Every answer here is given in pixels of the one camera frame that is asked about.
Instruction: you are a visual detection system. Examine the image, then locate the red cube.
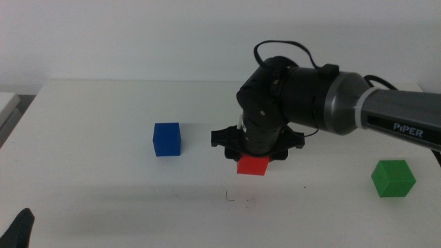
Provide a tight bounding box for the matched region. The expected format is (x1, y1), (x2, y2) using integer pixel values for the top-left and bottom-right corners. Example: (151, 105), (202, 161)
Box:
(236, 153), (270, 176)

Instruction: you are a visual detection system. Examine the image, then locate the blue cube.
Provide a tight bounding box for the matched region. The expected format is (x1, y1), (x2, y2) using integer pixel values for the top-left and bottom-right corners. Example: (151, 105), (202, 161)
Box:
(152, 122), (182, 158)

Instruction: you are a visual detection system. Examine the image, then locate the green cube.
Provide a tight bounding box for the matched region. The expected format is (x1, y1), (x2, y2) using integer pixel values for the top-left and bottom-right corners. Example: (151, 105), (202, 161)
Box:
(370, 158), (417, 198)

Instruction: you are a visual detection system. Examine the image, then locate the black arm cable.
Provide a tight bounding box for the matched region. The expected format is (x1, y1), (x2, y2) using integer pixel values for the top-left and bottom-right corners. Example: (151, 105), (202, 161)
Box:
(253, 39), (399, 92)

